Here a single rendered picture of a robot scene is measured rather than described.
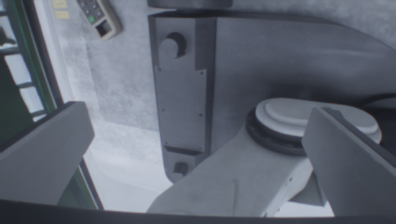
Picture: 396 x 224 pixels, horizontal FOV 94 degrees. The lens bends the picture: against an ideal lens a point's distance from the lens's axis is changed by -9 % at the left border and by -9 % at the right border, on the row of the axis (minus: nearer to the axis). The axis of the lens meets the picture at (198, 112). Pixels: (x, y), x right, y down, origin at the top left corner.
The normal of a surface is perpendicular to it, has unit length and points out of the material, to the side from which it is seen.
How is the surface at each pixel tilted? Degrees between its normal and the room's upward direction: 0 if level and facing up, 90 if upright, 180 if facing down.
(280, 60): 0
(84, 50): 0
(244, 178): 90
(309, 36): 0
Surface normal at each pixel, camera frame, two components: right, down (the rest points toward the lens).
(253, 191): 0.01, -0.85
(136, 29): -0.23, 0.50
